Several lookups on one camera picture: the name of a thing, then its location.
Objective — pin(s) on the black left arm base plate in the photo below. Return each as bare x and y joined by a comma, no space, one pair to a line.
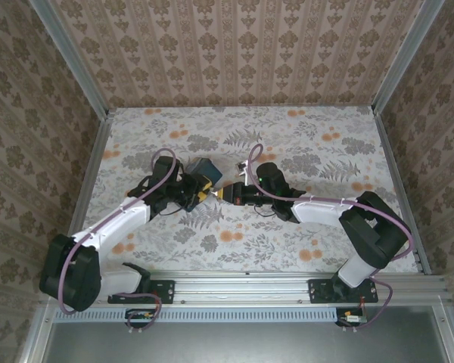
164,291

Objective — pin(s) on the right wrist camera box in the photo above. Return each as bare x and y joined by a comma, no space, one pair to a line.
243,168

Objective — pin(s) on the aluminium frame bar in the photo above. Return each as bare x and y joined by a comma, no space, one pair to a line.
34,336
444,332

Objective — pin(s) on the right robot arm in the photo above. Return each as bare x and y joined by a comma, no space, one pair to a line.
314,211

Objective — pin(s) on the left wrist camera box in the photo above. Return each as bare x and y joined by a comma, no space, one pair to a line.
180,174

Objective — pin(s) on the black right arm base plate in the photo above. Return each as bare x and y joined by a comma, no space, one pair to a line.
318,291

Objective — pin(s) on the small connector board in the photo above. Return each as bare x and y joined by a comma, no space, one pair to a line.
350,319
140,317

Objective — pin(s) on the aluminium corner post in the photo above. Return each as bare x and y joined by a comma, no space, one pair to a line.
405,56
72,56

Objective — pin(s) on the aluminium side rail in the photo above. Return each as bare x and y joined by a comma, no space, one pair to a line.
86,189
397,170

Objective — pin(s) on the floral table cover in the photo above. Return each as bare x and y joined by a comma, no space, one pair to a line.
325,151

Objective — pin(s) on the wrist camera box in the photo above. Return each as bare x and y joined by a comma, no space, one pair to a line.
180,174
243,168

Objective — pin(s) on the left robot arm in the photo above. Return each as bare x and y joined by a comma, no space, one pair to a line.
109,227

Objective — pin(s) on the grey metal panel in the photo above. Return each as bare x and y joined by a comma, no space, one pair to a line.
249,344

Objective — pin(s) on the dark blue painted box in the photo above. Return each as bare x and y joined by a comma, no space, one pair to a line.
206,170

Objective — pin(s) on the aluminium mounting rail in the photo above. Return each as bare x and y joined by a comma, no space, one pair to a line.
242,287

